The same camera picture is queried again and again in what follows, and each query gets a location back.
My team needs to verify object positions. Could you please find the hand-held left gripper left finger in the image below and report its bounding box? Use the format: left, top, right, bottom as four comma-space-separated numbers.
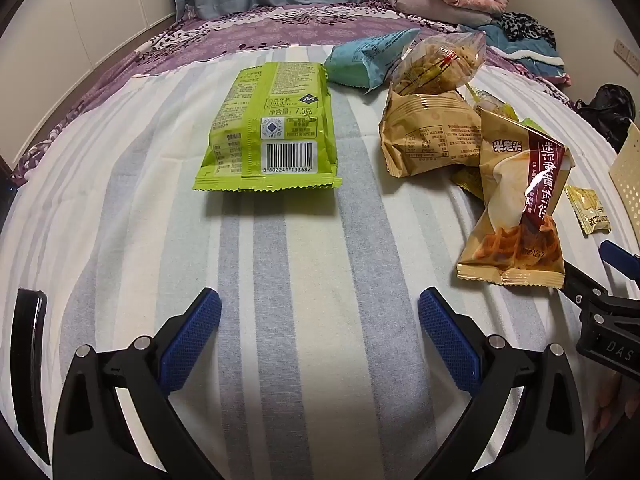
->
52, 287, 223, 480

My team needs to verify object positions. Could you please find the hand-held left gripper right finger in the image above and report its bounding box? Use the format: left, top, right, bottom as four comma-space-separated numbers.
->
417, 287, 586, 480

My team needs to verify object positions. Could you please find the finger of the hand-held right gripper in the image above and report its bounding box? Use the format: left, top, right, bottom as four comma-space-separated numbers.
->
560, 259, 612, 307
599, 239, 640, 282

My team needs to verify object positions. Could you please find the cream perforated plastic basket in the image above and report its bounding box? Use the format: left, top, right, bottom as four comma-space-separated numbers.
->
608, 121, 640, 218

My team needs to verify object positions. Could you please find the beige waffle snack packet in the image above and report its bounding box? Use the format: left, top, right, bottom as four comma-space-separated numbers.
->
456, 109, 572, 288

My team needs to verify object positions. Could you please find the yellow-green snack packet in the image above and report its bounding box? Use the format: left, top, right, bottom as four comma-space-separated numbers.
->
452, 85, 551, 201

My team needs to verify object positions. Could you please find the tan snack packet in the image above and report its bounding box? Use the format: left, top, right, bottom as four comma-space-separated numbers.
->
379, 91, 483, 178

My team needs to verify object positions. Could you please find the large green snack packet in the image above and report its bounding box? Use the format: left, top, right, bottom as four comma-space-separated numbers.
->
192, 61, 343, 193

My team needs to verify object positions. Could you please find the clear bag of crackers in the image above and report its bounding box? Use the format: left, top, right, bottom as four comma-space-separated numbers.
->
390, 31, 487, 97

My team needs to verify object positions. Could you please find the light blue snack packet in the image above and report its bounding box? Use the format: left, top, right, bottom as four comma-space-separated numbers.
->
323, 28, 422, 93

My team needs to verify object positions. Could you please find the person's right hand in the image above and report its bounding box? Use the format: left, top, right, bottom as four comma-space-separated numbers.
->
594, 375, 640, 436

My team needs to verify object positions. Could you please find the small golden snack packet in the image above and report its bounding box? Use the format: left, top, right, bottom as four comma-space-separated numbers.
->
564, 185, 612, 236

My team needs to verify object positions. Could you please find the striped blanket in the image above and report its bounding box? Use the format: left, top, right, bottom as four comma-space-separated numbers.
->
0, 42, 640, 480

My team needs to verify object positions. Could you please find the black bag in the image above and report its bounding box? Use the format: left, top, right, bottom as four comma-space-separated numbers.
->
574, 83, 637, 153

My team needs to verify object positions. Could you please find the blue fleece blanket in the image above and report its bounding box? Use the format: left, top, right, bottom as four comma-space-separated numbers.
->
467, 22, 571, 86

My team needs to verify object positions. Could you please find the leopard print cloth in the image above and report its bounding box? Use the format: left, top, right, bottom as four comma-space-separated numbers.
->
500, 12, 557, 51

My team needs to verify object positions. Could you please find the purple floral bed sheet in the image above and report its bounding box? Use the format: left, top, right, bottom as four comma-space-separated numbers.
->
10, 0, 576, 188

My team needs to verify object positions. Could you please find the white wardrobe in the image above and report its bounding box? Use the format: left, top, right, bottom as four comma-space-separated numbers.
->
0, 0, 177, 161

